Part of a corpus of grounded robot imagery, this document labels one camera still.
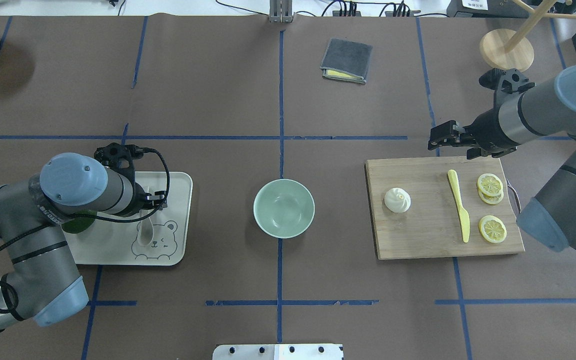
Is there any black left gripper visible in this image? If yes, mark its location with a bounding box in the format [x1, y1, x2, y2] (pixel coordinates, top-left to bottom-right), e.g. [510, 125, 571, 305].
[136, 190, 168, 211]

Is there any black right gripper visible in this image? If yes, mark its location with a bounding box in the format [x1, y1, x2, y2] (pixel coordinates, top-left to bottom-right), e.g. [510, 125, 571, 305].
[428, 120, 474, 151]

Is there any cream plastic spoon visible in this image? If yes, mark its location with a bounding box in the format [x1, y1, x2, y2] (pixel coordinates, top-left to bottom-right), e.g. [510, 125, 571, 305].
[136, 209, 154, 248]

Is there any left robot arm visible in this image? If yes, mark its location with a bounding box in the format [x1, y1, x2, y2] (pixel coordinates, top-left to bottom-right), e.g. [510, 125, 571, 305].
[0, 142, 170, 333]

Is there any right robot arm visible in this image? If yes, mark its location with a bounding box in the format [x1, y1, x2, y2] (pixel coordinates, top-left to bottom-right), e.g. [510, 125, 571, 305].
[428, 64, 576, 252]

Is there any light green bowl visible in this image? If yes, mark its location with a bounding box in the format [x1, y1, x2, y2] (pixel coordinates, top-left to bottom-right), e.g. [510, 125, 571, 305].
[253, 178, 316, 239]

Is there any cream bear serving tray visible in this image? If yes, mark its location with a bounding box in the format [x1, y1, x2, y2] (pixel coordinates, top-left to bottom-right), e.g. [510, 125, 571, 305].
[64, 171, 194, 266]

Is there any upper lemon slice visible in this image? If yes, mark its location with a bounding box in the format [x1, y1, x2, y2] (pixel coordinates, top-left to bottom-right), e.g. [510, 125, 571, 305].
[477, 173, 504, 198]

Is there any green avocado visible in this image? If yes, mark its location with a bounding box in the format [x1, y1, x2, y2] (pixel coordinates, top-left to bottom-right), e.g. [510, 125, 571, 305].
[61, 210, 98, 234]

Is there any lower stacked lemon slice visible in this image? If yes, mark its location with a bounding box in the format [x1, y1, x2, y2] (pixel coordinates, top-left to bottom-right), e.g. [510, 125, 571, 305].
[478, 190, 505, 205]

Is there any yellow plastic knife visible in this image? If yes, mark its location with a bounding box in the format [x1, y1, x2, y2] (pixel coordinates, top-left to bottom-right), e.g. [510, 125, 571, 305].
[446, 169, 471, 244]

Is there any bamboo cutting board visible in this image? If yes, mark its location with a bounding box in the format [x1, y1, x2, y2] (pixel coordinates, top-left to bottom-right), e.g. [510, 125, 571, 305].
[365, 156, 525, 260]

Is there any wooden mug tree stand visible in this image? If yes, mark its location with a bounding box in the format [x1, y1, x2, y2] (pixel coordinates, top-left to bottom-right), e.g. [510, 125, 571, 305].
[478, 0, 576, 72]

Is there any single lemon slice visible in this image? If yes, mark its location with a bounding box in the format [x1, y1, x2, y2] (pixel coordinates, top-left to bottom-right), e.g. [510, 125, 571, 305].
[478, 215, 507, 244]

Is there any black device with label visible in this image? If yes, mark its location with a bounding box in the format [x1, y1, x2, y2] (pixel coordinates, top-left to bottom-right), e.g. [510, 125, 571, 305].
[446, 0, 576, 19]

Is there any grey and yellow folded cloth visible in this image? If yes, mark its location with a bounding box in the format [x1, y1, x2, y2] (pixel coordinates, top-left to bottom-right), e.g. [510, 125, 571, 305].
[320, 38, 373, 85]

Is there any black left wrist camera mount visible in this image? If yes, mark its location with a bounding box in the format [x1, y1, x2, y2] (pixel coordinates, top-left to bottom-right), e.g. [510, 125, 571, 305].
[93, 142, 146, 183]

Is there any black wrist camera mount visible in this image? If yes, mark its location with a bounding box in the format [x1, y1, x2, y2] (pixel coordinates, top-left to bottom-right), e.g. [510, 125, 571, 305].
[478, 68, 536, 104]
[93, 142, 146, 183]

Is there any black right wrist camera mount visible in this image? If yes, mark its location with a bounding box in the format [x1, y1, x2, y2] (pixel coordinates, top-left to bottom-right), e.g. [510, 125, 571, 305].
[478, 68, 536, 104]

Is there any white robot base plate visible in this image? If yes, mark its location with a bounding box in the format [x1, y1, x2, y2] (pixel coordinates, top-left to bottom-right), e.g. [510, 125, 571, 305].
[212, 342, 345, 360]

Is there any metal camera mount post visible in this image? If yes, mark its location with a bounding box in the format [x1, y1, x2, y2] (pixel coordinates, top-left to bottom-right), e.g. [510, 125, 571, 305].
[268, 0, 294, 24]

